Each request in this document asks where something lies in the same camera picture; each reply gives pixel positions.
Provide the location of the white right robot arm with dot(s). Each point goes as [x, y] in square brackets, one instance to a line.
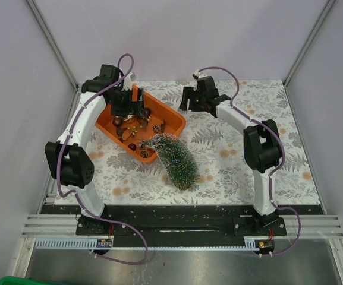
[262, 148]

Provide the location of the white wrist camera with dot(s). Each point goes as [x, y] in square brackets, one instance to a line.
[199, 75]
[128, 82]

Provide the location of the orange plastic bin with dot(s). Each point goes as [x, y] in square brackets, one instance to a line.
[171, 122]

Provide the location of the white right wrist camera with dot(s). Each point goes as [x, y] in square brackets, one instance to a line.
[199, 75]

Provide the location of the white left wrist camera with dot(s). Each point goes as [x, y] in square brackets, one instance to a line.
[128, 82]

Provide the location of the gold berry ribbon sprig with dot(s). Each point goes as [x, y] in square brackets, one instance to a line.
[129, 132]

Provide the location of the small pine cone ornament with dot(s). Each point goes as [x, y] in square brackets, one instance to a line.
[157, 128]

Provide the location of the floral patterned table mat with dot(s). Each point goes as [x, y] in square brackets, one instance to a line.
[218, 149]

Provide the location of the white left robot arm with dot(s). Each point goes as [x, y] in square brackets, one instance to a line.
[68, 162]

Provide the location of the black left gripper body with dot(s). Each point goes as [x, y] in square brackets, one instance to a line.
[122, 103]

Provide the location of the frosted pine cone ornament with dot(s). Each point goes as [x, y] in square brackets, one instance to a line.
[144, 154]

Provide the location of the dark red small ball ornament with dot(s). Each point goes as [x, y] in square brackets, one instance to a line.
[132, 147]

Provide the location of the green plastic object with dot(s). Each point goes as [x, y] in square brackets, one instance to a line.
[11, 280]

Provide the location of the white slotted cable duct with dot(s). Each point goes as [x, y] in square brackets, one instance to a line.
[99, 244]

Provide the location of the small green christmas tree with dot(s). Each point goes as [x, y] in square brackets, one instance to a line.
[180, 164]

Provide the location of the dark brown ball ornament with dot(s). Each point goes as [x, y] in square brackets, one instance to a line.
[148, 112]

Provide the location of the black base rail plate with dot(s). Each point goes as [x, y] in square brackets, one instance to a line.
[237, 220]

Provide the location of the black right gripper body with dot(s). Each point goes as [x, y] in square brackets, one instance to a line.
[200, 99]

